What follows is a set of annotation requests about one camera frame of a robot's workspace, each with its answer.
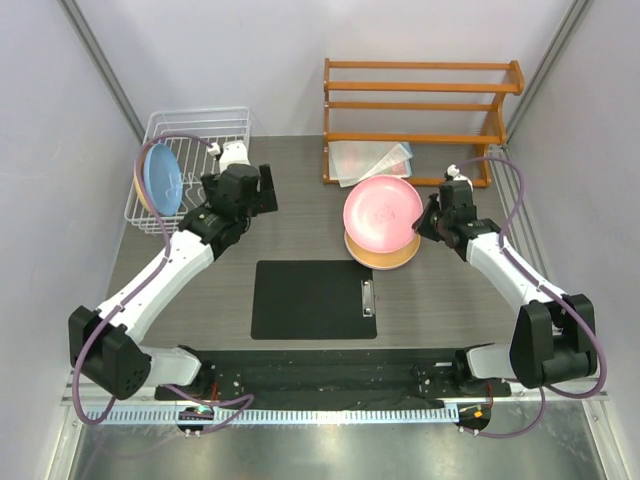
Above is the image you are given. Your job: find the pink plate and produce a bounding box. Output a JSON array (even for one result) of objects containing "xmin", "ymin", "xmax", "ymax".
[{"xmin": 343, "ymin": 175, "xmax": 423, "ymax": 254}]

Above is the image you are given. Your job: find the yellow plate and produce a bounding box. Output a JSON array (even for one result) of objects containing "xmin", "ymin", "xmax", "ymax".
[{"xmin": 344, "ymin": 233, "xmax": 421, "ymax": 270}]

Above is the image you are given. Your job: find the blue plate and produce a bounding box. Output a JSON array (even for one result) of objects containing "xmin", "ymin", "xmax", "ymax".
[{"xmin": 143, "ymin": 143, "xmax": 183, "ymax": 217}]

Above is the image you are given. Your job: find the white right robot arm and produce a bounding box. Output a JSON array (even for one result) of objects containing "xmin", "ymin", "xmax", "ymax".
[{"xmin": 413, "ymin": 180, "xmax": 599, "ymax": 395}]

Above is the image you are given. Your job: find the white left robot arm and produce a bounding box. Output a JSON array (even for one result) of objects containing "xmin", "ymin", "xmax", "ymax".
[{"xmin": 68, "ymin": 163, "xmax": 278, "ymax": 400}]

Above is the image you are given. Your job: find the tan plate in rack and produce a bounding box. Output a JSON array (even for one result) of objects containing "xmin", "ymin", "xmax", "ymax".
[{"xmin": 133, "ymin": 170, "xmax": 151, "ymax": 213}]

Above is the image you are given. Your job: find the orange wooden shelf rack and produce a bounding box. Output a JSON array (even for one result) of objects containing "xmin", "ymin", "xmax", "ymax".
[{"xmin": 322, "ymin": 59, "xmax": 525, "ymax": 184}]

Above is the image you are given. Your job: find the black clipboard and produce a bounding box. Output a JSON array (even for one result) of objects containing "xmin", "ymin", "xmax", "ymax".
[{"xmin": 251, "ymin": 260, "xmax": 377, "ymax": 340}]

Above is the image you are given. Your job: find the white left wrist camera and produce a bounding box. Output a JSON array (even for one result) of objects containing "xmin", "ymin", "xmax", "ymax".
[{"xmin": 207, "ymin": 140, "xmax": 250, "ymax": 173}]

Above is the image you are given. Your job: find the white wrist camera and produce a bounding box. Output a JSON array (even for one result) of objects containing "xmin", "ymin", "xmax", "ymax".
[
  {"xmin": 207, "ymin": 140, "xmax": 250, "ymax": 173},
  {"xmin": 445, "ymin": 164, "xmax": 473, "ymax": 189}
]

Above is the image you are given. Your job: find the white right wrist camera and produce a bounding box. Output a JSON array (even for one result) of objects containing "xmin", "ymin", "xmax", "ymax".
[{"xmin": 445, "ymin": 164, "xmax": 473, "ymax": 189}]

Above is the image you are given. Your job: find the white wire dish rack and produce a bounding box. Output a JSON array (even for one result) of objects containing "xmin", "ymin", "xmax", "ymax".
[{"xmin": 144, "ymin": 107, "xmax": 251, "ymax": 232}]

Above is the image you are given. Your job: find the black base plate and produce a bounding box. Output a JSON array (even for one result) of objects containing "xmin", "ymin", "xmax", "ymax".
[{"xmin": 183, "ymin": 348, "xmax": 511, "ymax": 411}]

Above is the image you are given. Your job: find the slotted cable duct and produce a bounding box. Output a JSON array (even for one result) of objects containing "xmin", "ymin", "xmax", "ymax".
[{"xmin": 103, "ymin": 404, "xmax": 459, "ymax": 426}]

